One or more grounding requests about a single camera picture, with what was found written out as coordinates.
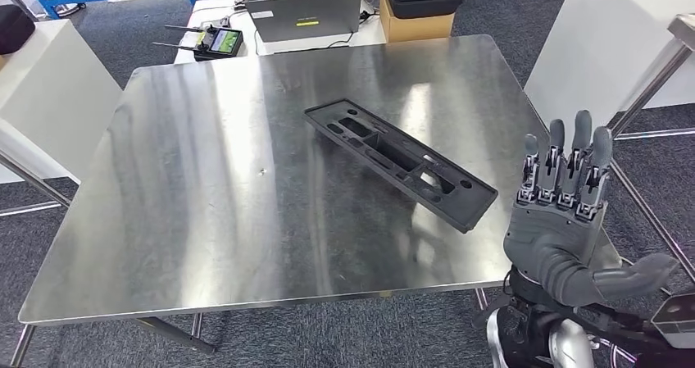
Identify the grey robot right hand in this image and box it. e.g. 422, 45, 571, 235
503, 109, 679, 308

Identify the black plastic panel part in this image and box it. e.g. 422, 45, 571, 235
302, 98, 499, 234

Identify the stainless steel workbench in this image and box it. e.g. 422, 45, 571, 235
9, 34, 623, 368

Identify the stainless steel table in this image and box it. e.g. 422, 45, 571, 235
0, 148, 71, 217
605, 13, 695, 285

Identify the white partition board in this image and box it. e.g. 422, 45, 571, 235
0, 19, 123, 184
524, 0, 695, 133

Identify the cardboard box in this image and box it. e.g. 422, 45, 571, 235
379, 0, 456, 43

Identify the grey laptop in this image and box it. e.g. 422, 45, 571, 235
245, 0, 364, 43

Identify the black screen remote controller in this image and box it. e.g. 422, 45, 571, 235
152, 24, 244, 62

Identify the white desk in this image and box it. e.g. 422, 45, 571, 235
173, 0, 388, 66

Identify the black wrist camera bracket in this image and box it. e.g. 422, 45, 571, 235
575, 300, 695, 368

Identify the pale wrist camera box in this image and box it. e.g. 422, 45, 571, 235
650, 292, 695, 350

